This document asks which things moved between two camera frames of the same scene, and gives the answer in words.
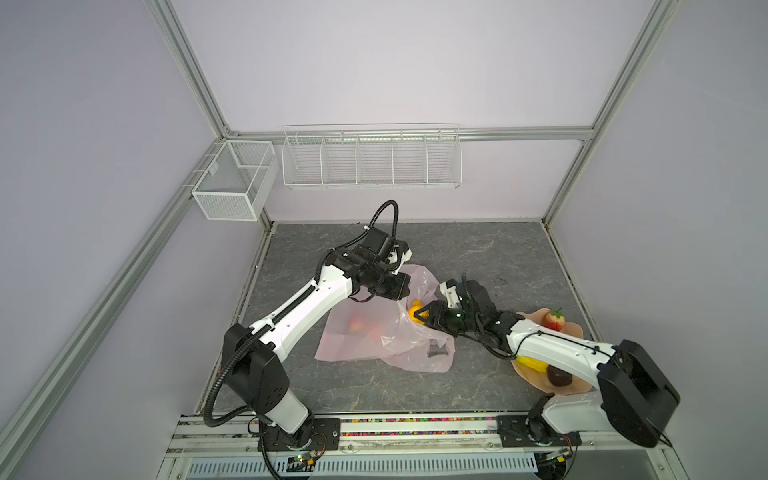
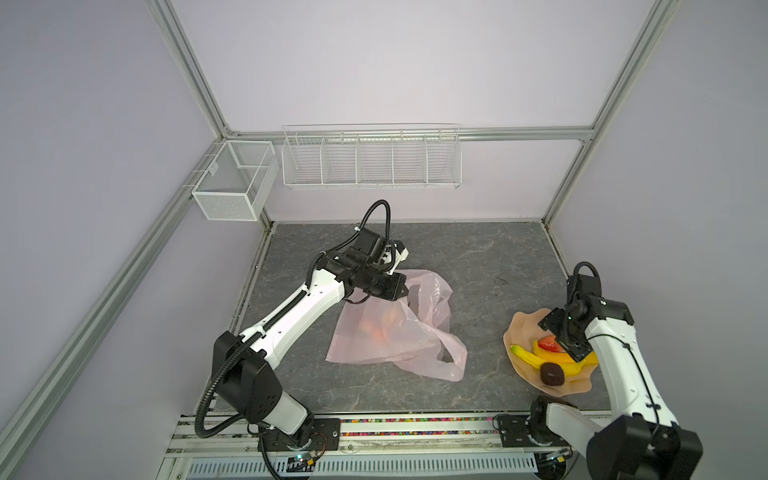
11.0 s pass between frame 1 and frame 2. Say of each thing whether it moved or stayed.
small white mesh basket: stayed
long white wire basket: stayed
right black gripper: moved
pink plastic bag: stayed
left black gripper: stayed
